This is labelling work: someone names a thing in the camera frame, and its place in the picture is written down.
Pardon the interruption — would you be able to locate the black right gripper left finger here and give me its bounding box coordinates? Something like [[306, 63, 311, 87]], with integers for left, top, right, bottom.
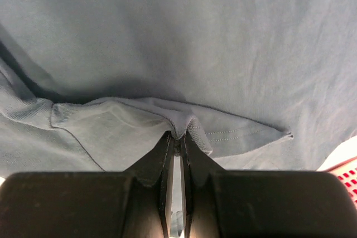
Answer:
[[1, 132, 174, 237]]

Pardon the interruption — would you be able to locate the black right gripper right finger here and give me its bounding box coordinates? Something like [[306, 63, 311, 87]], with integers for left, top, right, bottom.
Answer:
[[180, 135, 356, 237]]

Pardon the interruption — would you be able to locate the white plastic basket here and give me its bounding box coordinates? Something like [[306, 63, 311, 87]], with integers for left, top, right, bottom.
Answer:
[[318, 157, 357, 207]]

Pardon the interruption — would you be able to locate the teal blue t-shirt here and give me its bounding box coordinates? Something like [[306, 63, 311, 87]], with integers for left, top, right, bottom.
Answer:
[[1, 0, 356, 177]]

